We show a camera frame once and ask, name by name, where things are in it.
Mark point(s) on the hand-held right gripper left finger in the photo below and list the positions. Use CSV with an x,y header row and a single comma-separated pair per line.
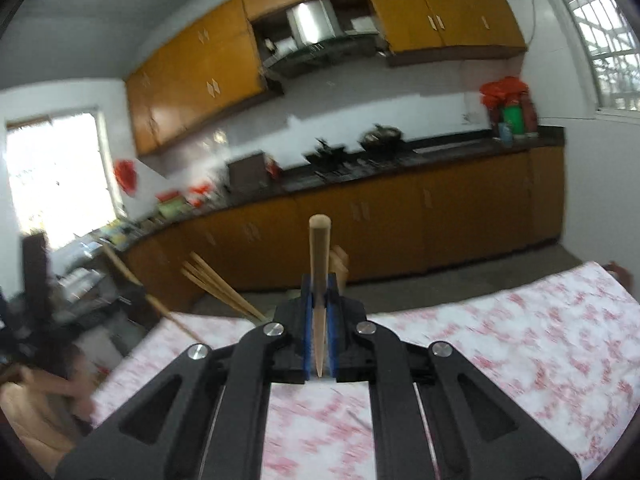
x,y
307,330

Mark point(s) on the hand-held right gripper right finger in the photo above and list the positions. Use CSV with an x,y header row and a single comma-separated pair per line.
x,y
332,330

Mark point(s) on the wooden chopstick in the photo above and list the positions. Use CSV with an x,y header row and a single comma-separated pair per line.
x,y
225,285
340,265
210,295
319,255
150,300
217,290

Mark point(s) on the person's left hand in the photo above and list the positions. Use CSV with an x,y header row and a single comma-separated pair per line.
x,y
40,410

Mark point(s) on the dark furniture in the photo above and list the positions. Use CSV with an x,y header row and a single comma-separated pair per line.
x,y
115,310

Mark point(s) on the bright window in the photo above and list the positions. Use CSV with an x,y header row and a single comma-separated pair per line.
x,y
55,180

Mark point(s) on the red floral tablecloth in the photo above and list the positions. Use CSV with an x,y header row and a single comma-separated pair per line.
x,y
500,340

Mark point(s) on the wooden lower kitchen cabinets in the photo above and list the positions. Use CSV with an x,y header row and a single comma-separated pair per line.
x,y
450,210

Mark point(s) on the wooden kitchen cabinets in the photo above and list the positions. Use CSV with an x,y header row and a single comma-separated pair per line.
x,y
200,75
450,210

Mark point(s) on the brown board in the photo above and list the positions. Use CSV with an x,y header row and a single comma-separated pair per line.
x,y
246,172

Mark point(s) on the red and white bag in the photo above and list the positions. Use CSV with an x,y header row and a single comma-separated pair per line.
x,y
200,194

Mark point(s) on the green bowl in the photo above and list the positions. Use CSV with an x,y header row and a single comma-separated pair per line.
x,y
175,207

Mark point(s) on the red bowl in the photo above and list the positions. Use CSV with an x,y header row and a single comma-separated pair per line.
x,y
170,194

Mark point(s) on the black wok with lid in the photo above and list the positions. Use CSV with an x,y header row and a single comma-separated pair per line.
x,y
381,137

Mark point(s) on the black kitchen countertop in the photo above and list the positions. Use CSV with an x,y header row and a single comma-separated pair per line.
x,y
450,146

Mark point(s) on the wooden upper kitchen cabinets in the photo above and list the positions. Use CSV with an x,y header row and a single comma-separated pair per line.
x,y
200,75

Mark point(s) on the green container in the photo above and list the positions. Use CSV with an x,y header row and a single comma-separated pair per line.
x,y
513,120

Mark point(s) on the red plastic bag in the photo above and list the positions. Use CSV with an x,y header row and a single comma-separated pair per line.
x,y
502,91

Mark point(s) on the steel range hood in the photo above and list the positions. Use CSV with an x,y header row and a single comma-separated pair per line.
x,y
315,25

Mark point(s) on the barred window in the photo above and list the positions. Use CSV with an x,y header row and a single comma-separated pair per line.
x,y
600,35

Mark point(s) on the red wall decoration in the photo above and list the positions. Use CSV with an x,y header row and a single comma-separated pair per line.
x,y
125,175

